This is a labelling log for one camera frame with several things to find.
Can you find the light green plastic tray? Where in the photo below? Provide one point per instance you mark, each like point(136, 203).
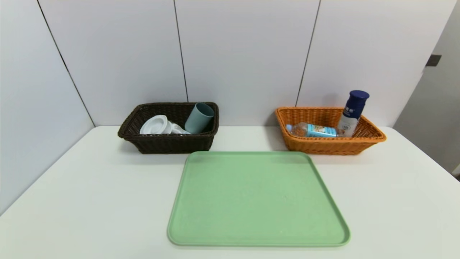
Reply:
point(258, 216)

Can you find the white round plastic container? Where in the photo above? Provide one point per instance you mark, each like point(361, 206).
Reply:
point(154, 126)

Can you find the teal plastic cup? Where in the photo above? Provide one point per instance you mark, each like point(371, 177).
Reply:
point(198, 118)

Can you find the white yogurt bottle navy cap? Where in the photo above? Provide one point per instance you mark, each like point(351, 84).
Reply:
point(353, 109)

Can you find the dark wall fixture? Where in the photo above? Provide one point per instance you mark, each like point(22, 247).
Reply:
point(433, 60)

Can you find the orange wicker basket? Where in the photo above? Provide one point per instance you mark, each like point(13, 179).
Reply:
point(334, 145)

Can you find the clear water bottle blue cap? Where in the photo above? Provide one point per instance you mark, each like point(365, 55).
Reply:
point(316, 130)

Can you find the clear slim spray bottle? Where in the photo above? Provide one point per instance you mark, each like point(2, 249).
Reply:
point(179, 129)

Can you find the dark brown wicker basket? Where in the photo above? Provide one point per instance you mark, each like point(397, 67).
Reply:
point(161, 144)

